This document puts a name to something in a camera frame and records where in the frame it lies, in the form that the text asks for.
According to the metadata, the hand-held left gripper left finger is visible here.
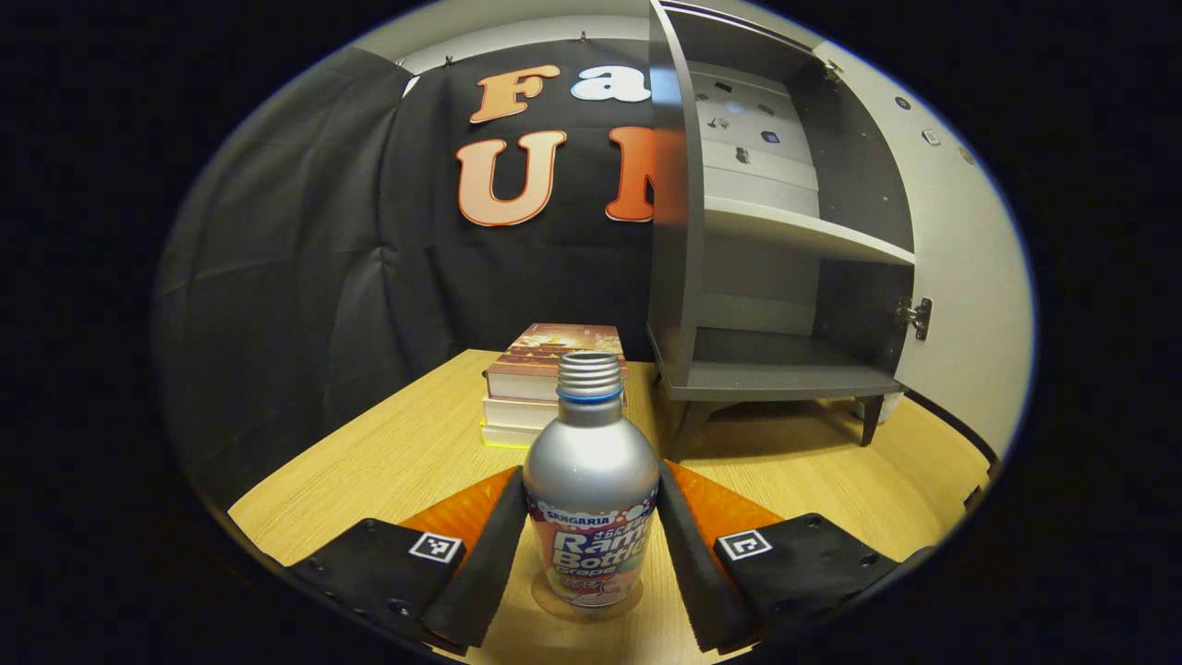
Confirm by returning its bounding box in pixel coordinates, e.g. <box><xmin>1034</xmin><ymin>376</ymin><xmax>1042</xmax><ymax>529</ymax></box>
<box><xmin>286</xmin><ymin>466</ymin><xmax>529</xmax><ymax>657</ymax></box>

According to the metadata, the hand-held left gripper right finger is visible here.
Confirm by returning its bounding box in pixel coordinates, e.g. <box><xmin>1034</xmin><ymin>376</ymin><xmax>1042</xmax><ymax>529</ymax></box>
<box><xmin>656</xmin><ymin>459</ymin><xmax>935</xmax><ymax>655</ymax></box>

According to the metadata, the silver bottle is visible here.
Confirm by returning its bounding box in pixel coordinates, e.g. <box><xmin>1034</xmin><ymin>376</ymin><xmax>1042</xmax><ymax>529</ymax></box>
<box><xmin>523</xmin><ymin>351</ymin><xmax>661</xmax><ymax>611</ymax></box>

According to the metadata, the grey cabinet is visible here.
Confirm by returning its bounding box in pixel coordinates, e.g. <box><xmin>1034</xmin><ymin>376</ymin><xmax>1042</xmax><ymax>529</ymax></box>
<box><xmin>646</xmin><ymin>0</ymin><xmax>934</xmax><ymax>463</ymax></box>

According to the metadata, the white edged book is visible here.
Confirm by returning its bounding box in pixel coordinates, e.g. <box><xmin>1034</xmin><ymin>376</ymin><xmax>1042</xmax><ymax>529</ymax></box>
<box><xmin>482</xmin><ymin>395</ymin><xmax>566</xmax><ymax>431</ymax></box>

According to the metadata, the black backdrop cloth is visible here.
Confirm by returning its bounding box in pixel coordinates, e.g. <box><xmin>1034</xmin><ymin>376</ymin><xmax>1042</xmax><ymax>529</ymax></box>
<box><xmin>152</xmin><ymin>37</ymin><xmax>668</xmax><ymax>511</ymax></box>

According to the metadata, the row of black cloth clips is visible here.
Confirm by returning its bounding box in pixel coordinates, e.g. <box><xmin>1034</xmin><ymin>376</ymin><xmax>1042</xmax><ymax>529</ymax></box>
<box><xmin>395</xmin><ymin>30</ymin><xmax>588</xmax><ymax>68</ymax></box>

